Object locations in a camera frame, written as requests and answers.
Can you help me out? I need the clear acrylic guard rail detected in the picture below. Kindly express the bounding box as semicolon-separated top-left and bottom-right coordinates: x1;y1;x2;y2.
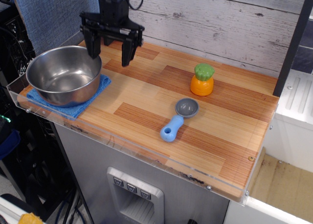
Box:
7;67;278;203

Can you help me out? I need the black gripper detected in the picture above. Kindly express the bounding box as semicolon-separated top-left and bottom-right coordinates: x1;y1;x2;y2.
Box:
79;0;144;67

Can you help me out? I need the blue fabric panel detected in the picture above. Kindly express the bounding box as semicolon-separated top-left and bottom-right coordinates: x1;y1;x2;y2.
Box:
14;0;99;55

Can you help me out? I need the black vertical post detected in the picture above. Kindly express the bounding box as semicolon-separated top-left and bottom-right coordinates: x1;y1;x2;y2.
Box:
103;36;121;46
273;0;313;97

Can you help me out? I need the blue grey toy scoop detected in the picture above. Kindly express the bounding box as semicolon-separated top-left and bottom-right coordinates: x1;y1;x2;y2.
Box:
160;98;200;142

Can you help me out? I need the silver toy fridge cabinet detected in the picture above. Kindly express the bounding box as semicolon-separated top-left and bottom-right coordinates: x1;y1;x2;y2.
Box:
56;125;229;224

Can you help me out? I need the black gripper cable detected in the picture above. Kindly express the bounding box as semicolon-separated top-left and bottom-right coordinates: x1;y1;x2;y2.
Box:
127;0;144;11

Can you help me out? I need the orange green carrot shaker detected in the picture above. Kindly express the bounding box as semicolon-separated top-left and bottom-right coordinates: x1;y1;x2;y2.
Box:
190;63;215;96

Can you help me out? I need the black vertical post right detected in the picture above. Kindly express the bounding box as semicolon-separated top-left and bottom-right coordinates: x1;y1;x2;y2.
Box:
273;0;313;97

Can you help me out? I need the blue folded cloth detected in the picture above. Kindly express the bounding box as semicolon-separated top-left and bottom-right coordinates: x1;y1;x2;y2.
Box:
26;74;112;119

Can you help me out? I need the black vertical post left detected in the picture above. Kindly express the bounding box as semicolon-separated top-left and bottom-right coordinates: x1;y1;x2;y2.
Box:
103;36;121;46

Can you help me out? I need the white toy sink unit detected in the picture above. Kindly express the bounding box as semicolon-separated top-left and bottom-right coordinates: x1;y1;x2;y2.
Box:
224;70;313;224

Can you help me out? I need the grey ice dispenser panel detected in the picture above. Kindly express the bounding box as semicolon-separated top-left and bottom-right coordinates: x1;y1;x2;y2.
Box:
107;167;165;224

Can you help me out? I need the stainless steel pot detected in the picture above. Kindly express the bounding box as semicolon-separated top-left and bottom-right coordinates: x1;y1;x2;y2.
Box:
26;45;102;107

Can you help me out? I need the yellow object bottom left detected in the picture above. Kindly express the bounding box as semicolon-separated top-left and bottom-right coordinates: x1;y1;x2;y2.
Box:
18;213;44;224

